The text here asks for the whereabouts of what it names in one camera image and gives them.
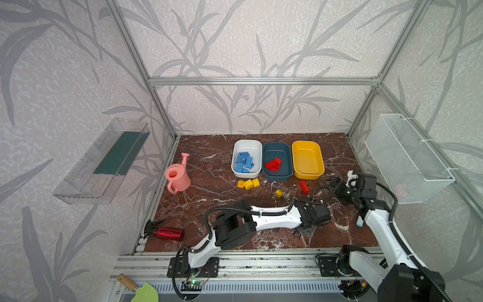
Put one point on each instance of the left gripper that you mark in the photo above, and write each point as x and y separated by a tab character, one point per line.
309	233

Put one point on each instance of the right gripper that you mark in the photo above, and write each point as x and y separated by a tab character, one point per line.
340	186

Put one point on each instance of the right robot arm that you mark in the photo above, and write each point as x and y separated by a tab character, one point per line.
404	277

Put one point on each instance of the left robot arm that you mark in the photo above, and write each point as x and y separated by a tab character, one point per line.
232	226

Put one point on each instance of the light blue toy shovel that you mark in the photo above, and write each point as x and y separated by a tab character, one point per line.
360	222

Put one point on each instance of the yellow rectangular container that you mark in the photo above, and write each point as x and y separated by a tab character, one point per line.
307	160

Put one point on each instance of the teal rectangular container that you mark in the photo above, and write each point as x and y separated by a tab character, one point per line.
281	150

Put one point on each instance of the white rectangular container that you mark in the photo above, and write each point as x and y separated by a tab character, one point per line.
254	149

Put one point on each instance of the pink watering can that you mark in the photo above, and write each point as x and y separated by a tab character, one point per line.
177	176

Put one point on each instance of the red metallic can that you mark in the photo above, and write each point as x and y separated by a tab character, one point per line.
153	228

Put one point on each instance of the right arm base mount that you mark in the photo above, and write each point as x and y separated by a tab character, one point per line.
327	265

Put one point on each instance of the white wire mesh basket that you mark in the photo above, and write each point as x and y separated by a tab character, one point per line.
410	167

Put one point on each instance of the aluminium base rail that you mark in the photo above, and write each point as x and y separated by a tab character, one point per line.
234	265

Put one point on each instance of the green trowel wooden handle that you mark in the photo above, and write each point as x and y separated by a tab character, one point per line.
144	293

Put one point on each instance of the clear plastic wall shelf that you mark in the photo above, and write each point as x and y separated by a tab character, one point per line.
98	175

